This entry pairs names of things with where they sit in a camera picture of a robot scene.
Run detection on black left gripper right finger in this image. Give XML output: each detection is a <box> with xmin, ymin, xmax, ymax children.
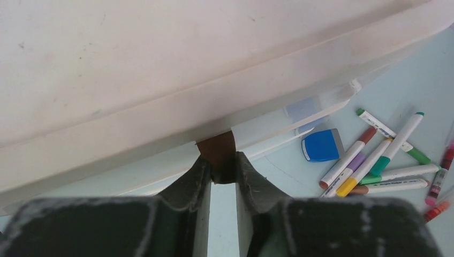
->
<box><xmin>236</xmin><ymin>152</ymin><xmax>442</xmax><ymax>256</ymax></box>

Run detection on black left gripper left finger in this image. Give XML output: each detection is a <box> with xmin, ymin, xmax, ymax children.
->
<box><xmin>1</xmin><ymin>157</ymin><xmax>211</xmax><ymax>256</ymax></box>

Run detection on white drawer cabinet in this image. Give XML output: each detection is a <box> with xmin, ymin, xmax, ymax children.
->
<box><xmin>1</xmin><ymin>1</ymin><xmax>453</xmax><ymax>216</ymax></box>

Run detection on white marker purple cap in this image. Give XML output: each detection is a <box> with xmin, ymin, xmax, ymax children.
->
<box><xmin>320</xmin><ymin>152</ymin><xmax>366</xmax><ymax>198</ymax></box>

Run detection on white marker brown cap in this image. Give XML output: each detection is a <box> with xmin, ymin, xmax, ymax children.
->
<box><xmin>319</xmin><ymin>127</ymin><xmax>377</xmax><ymax>190</ymax></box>

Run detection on white marker yellow cap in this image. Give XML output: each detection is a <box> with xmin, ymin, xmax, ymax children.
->
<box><xmin>336</xmin><ymin>138</ymin><xmax>393</xmax><ymax>198</ymax></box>

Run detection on white marker brown tip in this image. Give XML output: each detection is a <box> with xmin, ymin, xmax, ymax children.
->
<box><xmin>348</xmin><ymin>178</ymin><xmax>429</xmax><ymax>195</ymax></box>

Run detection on blue eraser left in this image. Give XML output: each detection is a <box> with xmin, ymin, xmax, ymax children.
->
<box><xmin>301</xmin><ymin>128</ymin><xmax>345</xmax><ymax>163</ymax></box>

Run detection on white marker green tip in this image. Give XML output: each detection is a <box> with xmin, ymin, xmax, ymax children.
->
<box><xmin>359</xmin><ymin>164</ymin><xmax>441</xmax><ymax>185</ymax></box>

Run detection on red pen orange cap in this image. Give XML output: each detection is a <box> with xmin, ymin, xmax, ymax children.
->
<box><xmin>423</xmin><ymin>195</ymin><xmax>453</xmax><ymax>223</ymax></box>

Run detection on white marker green cap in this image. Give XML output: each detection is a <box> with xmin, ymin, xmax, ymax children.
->
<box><xmin>356</xmin><ymin>108</ymin><xmax>431</xmax><ymax>165</ymax></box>

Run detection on white marker teal tip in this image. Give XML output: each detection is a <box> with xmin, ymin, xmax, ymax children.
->
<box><xmin>370</xmin><ymin>112</ymin><xmax>425</xmax><ymax>176</ymax></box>

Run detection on red transparent pen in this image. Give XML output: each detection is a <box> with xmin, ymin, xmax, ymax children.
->
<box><xmin>425</xmin><ymin>125</ymin><xmax>453</xmax><ymax>206</ymax></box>

